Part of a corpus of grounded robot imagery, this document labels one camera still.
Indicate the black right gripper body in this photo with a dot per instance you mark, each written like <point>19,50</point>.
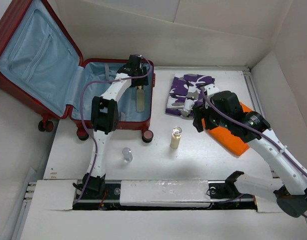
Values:
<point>211,121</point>

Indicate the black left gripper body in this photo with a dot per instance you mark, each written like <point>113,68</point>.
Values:
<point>141,81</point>

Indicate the yellowish gold-cap bottle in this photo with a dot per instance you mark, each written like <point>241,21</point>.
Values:
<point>140,99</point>

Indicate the orange garment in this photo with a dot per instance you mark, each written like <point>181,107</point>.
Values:
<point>230,142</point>

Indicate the cream lotion bottle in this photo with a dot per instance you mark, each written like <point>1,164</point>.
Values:
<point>175,137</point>

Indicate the clear plastic bottle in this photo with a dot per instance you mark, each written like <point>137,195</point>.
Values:
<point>127,154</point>

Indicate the red hard-shell suitcase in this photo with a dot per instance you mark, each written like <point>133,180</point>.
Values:
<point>41,66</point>

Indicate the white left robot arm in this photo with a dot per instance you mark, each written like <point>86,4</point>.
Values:
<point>105,118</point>

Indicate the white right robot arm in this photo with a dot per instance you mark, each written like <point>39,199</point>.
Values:
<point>290,193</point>

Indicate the purple camouflage folded garment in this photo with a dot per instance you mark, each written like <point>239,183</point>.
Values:
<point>185,92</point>

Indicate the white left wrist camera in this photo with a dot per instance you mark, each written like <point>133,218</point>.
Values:
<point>144,70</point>

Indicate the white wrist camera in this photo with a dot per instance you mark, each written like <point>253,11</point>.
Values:
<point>144,70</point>
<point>209,91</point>

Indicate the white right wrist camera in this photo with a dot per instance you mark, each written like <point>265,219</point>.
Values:
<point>209,91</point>

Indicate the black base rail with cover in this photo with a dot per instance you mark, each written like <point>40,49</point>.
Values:
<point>162,195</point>

